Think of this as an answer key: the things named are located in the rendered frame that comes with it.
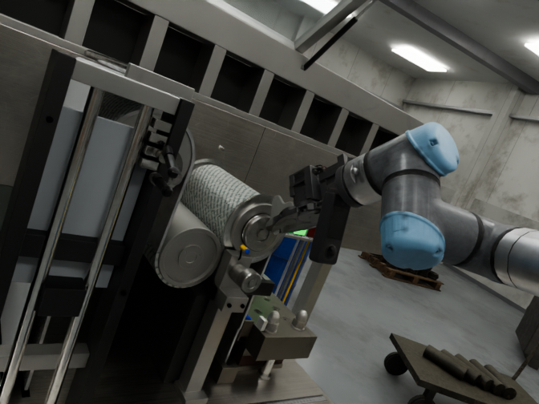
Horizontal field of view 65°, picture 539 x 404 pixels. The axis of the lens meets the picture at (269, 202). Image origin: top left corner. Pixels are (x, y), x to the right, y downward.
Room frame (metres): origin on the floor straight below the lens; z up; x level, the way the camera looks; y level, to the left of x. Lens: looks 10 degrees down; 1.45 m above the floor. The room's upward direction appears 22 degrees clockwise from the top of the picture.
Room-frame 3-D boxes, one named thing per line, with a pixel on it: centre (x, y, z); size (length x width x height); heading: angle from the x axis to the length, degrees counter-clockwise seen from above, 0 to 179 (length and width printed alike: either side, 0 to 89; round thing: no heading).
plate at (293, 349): (1.04, -0.04, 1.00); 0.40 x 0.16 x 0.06; 39
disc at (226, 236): (0.80, 0.00, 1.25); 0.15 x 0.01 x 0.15; 129
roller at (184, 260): (0.83, 0.17, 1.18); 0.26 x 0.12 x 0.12; 39
